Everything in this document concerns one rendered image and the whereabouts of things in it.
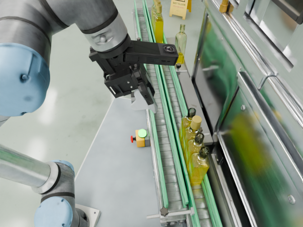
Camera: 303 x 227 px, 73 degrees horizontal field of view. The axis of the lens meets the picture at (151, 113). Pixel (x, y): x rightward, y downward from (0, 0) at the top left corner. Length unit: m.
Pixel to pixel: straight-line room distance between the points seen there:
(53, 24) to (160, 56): 0.20
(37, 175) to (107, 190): 0.39
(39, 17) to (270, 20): 0.55
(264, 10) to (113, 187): 0.91
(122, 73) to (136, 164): 0.72
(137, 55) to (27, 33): 0.19
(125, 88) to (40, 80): 0.24
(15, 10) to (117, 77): 0.20
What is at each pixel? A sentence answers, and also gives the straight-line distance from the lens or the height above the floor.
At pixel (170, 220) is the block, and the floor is 0.88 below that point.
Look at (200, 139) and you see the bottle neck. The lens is 0.73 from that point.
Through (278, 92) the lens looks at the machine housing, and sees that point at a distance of 0.58.
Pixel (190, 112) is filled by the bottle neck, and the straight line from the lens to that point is 0.79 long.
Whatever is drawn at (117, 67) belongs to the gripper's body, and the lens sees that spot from 0.44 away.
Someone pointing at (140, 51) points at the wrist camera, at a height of 1.50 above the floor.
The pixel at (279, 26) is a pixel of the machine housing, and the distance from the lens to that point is 0.65.
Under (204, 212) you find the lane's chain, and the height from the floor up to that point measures 0.88.
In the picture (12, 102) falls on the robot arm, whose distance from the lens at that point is 0.28.
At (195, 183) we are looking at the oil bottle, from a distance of 0.90.
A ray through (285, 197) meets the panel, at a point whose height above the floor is 1.23.
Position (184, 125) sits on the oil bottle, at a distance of 0.83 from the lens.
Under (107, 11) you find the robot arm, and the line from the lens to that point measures 0.37.
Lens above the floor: 1.74
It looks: 51 degrees down
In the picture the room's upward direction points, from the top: straight up
